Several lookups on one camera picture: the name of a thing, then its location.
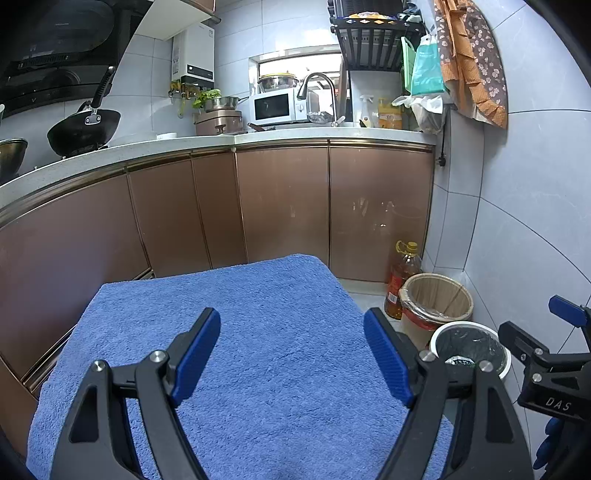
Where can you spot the black range hood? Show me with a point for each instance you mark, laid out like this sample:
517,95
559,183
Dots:
55,46

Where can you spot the white plastic bag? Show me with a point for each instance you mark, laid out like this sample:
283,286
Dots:
427,110

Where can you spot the steel wok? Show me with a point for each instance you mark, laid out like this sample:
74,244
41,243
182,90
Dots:
11,157

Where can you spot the light green bag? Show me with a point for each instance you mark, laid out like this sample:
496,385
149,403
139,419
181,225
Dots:
406,64

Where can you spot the steel pot with lid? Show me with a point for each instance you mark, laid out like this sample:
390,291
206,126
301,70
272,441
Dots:
278,83

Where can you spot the black power plug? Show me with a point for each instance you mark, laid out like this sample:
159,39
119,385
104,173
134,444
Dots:
442,160

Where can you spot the green vegetables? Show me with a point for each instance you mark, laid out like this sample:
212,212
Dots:
205,97

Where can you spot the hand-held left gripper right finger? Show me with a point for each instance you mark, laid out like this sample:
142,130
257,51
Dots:
388,355

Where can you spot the black dish rack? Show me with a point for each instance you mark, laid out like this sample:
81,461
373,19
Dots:
374,46

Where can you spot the steel faucet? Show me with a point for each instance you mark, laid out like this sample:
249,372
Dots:
316,76

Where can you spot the copper-coloured cooker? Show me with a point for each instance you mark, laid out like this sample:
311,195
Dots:
218,122

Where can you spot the steel saucepan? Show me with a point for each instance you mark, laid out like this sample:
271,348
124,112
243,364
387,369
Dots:
221,104

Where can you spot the blue towel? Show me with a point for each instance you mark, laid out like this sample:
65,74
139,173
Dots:
277,323

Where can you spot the white spray bottle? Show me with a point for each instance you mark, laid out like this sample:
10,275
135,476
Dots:
367,113

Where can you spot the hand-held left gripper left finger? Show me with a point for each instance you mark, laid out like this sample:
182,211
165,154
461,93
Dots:
196,355

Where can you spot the cooking oil bottle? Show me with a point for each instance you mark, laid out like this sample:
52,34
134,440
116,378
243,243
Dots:
401,281

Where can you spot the person's right hand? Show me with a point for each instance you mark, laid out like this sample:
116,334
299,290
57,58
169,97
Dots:
549,443

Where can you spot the teal bag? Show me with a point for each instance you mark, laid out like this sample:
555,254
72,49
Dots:
427,69

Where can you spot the white trash bin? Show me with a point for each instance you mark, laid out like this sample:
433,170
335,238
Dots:
475,344

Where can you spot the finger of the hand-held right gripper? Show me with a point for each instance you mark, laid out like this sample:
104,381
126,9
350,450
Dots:
519,339
565,310

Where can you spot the beige trash bin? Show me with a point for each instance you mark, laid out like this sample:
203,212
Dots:
438,295

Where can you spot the white microwave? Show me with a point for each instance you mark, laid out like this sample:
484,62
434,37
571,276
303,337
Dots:
272,107

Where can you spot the wall cabinet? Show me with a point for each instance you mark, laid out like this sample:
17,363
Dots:
180,16

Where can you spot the white water heater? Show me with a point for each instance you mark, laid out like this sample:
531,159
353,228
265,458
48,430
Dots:
194,55

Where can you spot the yellow detergent bottle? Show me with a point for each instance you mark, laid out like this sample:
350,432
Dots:
390,115

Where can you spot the orange floral apron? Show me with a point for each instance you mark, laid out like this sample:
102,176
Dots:
475,69

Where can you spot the black wok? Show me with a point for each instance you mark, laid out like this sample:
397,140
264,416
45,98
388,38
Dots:
83,131

